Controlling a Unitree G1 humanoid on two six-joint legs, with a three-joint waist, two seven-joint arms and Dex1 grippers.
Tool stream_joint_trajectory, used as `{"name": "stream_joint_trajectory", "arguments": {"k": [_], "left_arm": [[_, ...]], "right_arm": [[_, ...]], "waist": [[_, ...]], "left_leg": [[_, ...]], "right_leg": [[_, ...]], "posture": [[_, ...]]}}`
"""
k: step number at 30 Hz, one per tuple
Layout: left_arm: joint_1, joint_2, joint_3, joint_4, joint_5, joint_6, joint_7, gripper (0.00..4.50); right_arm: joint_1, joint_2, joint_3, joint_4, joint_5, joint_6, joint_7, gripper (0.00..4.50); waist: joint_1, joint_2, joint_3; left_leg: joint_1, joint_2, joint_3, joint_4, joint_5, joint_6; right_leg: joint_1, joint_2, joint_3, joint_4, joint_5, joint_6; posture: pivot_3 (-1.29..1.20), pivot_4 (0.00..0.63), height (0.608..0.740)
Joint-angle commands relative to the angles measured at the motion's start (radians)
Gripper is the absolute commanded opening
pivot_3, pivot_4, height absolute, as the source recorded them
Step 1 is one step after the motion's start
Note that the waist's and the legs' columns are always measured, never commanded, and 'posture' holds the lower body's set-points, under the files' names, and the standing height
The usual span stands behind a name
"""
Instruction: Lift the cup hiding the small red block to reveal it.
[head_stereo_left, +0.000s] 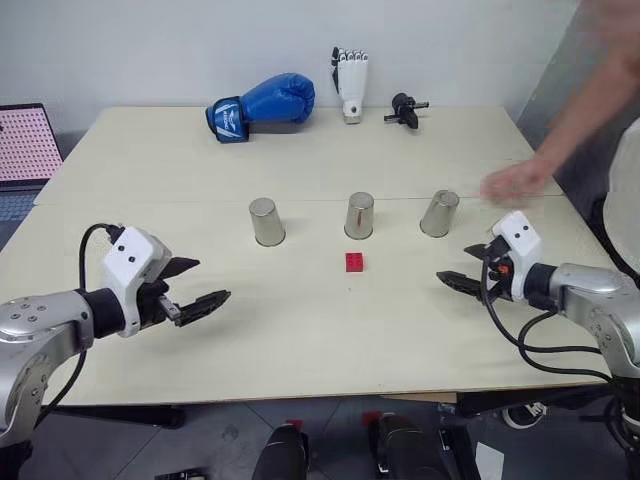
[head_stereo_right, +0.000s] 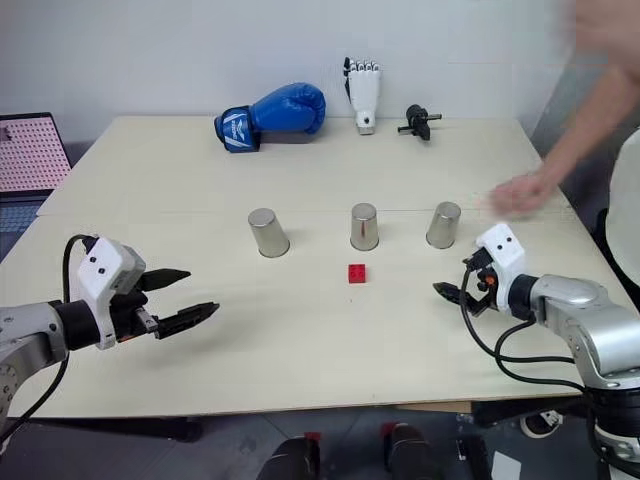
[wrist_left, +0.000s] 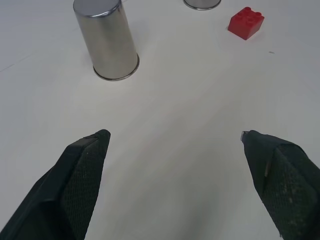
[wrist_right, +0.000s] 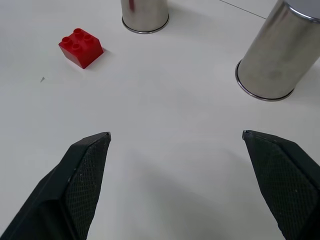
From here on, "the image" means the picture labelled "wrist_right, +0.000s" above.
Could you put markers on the stainless steel cup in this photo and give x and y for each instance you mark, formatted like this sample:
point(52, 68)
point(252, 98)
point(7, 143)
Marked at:
point(145, 13)
point(277, 55)

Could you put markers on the red toy building brick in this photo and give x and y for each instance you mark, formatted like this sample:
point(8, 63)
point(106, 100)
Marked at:
point(81, 48)

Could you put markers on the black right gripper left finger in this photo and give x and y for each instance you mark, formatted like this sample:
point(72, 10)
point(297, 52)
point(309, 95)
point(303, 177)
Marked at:
point(75, 185)

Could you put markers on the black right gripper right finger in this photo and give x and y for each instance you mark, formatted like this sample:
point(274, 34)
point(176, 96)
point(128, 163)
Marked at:
point(282, 180)

